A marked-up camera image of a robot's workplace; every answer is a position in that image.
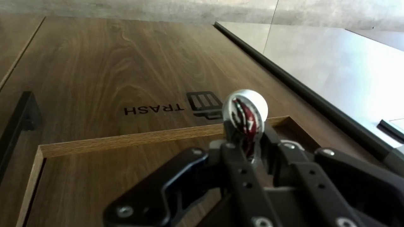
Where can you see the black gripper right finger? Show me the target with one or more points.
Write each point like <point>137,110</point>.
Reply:
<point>318,198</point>

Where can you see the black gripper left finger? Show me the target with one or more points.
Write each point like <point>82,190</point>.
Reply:
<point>253,207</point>

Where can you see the black drawer handle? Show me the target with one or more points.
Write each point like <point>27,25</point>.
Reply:
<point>25,117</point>

